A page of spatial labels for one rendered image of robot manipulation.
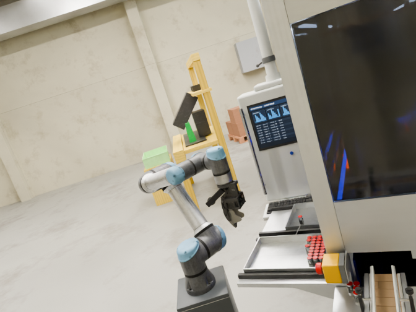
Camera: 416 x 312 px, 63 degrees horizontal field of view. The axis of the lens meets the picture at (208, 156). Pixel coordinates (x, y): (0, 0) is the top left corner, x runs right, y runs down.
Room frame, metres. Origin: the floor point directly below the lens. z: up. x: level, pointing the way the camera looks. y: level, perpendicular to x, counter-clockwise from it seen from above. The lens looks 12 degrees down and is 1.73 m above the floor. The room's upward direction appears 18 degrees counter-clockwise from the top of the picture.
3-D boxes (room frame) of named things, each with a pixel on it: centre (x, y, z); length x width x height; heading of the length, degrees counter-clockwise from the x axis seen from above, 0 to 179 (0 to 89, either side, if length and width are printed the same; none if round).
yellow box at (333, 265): (1.02, -0.29, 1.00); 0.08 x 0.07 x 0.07; 62
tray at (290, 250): (1.35, -0.20, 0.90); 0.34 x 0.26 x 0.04; 61
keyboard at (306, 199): (2.00, -0.45, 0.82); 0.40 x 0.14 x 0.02; 69
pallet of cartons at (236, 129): (8.56, -1.42, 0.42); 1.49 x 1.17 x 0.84; 90
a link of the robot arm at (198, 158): (1.43, 0.04, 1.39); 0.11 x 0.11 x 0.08; 36
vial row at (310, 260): (1.29, -0.30, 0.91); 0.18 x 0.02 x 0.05; 151
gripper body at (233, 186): (1.36, -0.04, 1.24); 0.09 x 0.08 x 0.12; 60
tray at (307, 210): (1.59, -0.47, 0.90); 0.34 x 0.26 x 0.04; 62
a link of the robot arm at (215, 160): (1.37, -0.03, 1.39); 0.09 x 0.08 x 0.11; 36
